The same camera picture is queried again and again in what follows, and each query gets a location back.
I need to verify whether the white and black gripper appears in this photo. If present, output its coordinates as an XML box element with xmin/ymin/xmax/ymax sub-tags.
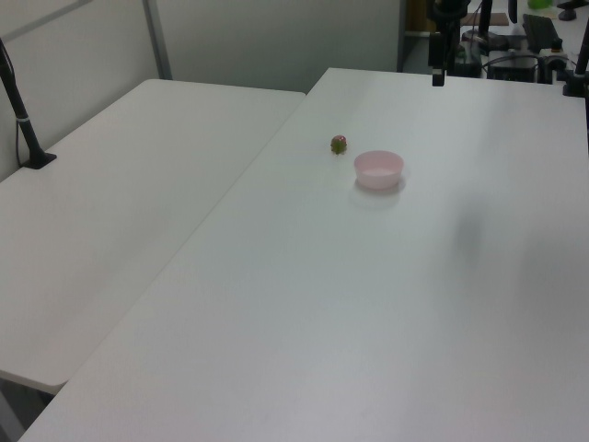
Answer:
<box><xmin>425</xmin><ymin>0</ymin><xmax>471</xmax><ymax>88</ymax></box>

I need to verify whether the pink plastic bowl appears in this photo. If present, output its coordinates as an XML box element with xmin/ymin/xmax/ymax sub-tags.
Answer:
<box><xmin>352</xmin><ymin>149</ymin><xmax>406</xmax><ymax>191</ymax></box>

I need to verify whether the black monitor stand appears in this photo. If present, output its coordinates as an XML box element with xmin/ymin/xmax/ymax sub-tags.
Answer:
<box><xmin>462</xmin><ymin>0</ymin><xmax>510</xmax><ymax>51</ymax></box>

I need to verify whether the brown board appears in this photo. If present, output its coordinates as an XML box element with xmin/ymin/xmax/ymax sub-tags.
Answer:
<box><xmin>463</xmin><ymin>13</ymin><xmax>510</xmax><ymax>27</ymax></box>

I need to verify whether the black electronics box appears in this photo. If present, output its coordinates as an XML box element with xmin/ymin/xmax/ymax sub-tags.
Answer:
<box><xmin>486</xmin><ymin>53</ymin><xmax>540</xmax><ymax>83</ymax></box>

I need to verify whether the black keyboard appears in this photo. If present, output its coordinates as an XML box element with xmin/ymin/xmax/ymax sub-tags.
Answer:
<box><xmin>521</xmin><ymin>13</ymin><xmax>561</xmax><ymax>52</ymax></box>

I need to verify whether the black clamped camera pole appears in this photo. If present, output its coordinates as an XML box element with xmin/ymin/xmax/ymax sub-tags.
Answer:
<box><xmin>561</xmin><ymin>22</ymin><xmax>589</xmax><ymax>99</ymax></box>

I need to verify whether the black camera pole with base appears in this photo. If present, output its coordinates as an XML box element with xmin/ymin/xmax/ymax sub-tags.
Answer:
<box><xmin>0</xmin><ymin>36</ymin><xmax>58</xmax><ymax>171</ymax></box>

